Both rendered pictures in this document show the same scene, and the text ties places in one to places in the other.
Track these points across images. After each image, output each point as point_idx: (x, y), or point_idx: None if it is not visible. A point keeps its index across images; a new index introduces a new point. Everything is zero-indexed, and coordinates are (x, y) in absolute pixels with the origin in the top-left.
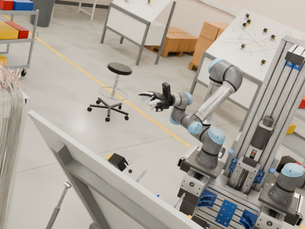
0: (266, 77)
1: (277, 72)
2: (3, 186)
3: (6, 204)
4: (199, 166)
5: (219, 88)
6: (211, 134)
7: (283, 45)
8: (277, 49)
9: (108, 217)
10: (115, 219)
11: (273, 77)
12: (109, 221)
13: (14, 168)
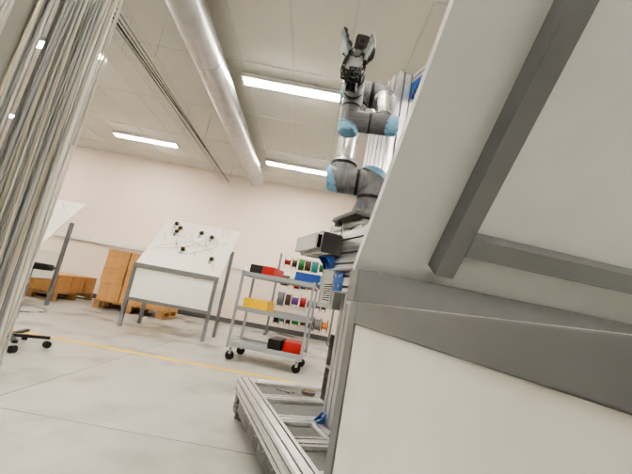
0: (395, 112)
1: (403, 105)
2: (45, 116)
3: (26, 247)
4: None
5: (382, 96)
6: (376, 167)
7: (403, 76)
8: (399, 80)
9: (554, 104)
10: (612, 68)
11: (401, 112)
12: (529, 137)
13: (100, 61)
